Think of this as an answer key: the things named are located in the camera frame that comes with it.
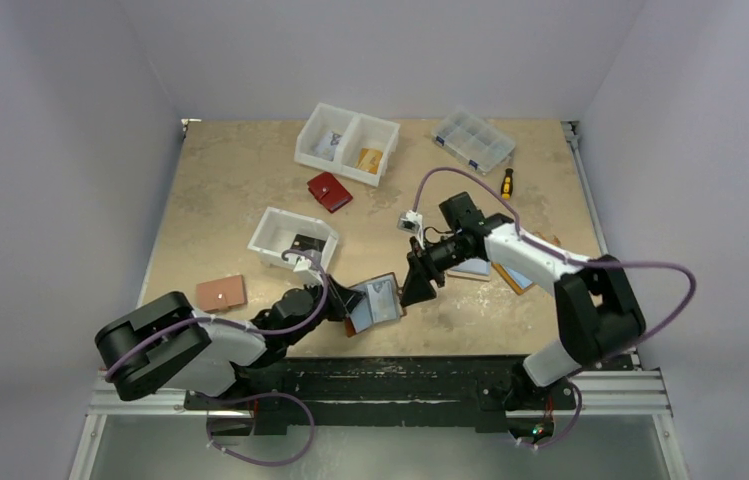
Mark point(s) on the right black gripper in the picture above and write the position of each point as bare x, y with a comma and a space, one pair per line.
428, 263

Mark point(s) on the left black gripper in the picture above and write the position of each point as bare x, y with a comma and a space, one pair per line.
341, 299

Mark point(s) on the tan leather card holder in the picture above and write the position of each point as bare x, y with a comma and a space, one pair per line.
380, 304

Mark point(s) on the small white plastic bin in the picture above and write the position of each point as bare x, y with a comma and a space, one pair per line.
276, 230

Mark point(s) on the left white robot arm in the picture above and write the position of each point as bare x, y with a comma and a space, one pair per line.
169, 344

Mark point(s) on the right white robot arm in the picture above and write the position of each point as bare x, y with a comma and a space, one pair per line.
597, 312

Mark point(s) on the blue card white tray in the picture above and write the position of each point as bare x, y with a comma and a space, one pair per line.
472, 269

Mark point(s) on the black card in bin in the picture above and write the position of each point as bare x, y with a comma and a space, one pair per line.
313, 246

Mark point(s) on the red leather card holder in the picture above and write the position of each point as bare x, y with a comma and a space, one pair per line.
329, 192

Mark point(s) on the pink leather card holder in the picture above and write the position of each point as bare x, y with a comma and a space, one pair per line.
221, 294

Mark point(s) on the gold card in bin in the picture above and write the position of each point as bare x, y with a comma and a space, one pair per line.
369, 160

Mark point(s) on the patterned card in bin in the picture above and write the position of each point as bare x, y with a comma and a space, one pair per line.
327, 145

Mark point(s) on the yellow black screwdriver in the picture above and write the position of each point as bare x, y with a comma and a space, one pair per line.
506, 187

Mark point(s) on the clear plastic organizer box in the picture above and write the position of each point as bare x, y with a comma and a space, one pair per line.
473, 141

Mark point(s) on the white two-compartment bin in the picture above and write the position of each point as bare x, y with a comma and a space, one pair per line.
359, 131

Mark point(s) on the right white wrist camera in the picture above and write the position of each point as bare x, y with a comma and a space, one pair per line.
412, 222

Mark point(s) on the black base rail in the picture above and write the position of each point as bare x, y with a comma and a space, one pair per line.
482, 392

